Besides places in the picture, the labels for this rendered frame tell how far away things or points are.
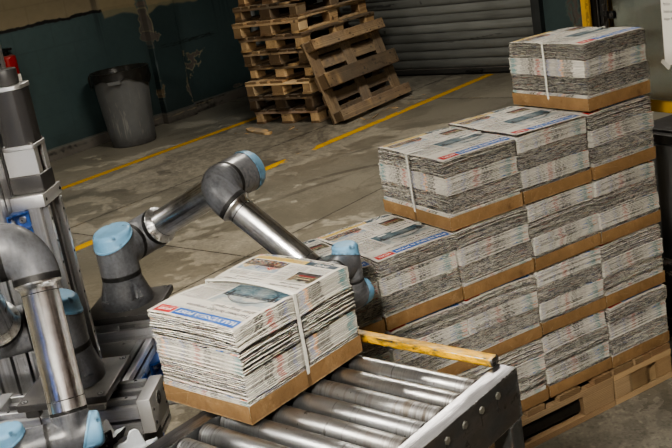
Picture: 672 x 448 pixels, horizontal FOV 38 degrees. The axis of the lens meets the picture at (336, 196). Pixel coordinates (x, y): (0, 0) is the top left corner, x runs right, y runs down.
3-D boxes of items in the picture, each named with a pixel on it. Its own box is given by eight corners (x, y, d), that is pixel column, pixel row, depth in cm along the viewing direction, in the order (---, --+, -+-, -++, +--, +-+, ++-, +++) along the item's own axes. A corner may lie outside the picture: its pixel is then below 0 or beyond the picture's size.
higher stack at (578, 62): (542, 372, 376) (503, 41, 342) (598, 346, 390) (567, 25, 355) (616, 406, 343) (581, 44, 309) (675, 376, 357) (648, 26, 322)
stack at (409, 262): (279, 495, 324) (231, 263, 302) (543, 372, 377) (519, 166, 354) (337, 549, 291) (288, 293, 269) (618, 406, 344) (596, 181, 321)
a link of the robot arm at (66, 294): (92, 345, 233) (78, 293, 230) (35, 360, 230) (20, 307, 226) (88, 328, 245) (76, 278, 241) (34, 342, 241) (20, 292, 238)
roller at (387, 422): (267, 405, 227) (274, 385, 228) (433, 450, 196) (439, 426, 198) (253, 400, 223) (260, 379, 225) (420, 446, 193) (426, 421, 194)
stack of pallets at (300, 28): (325, 94, 1071) (304, -25, 1037) (396, 92, 1015) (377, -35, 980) (246, 125, 971) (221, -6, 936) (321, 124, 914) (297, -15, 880)
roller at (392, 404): (285, 393, 231) (292, 373, 233) (450, 435, 201) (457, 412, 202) (272, 387, 228) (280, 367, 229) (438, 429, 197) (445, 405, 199)
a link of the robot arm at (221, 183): (194, 165, 254) (338, 283, 245) (217, 154, 263) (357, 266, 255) (177, 198, 260) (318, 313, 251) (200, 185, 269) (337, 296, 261)
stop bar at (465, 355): (350, 333, 244) (349, 326, 243) (500, 361, 216) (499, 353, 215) (342, 338, 242) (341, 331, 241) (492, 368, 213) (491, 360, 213)
